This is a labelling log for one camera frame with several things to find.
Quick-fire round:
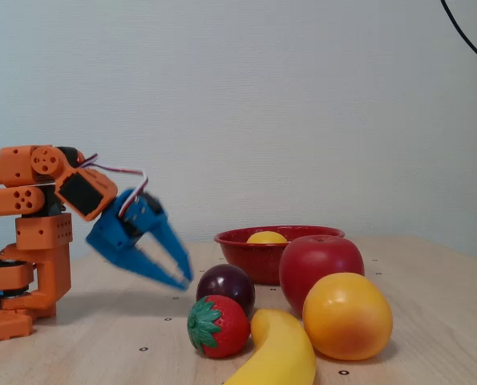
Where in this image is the yellow toy banana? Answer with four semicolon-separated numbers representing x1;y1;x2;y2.
221;308;317;385

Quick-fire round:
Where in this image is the red speckled bowl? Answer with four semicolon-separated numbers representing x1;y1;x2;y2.
213;225;346;286

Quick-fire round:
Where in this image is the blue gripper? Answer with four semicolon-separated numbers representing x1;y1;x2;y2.
86;188;193;290

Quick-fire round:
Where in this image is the white red black servo cable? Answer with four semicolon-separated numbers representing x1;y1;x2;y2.
79;153;149;217

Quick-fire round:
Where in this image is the red toy apple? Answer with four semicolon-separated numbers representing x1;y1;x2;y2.
278;235;366;318

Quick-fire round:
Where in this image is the yellow toy lemon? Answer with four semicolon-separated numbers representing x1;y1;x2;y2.
245;230;289;245

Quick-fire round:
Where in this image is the toy orange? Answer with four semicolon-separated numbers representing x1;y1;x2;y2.
302;272;394;361

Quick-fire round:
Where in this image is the red toy strawberry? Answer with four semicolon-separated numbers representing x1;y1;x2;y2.
187;295;252;359

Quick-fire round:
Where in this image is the dark purple toy plum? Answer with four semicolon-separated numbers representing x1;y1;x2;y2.
196;263;257;318

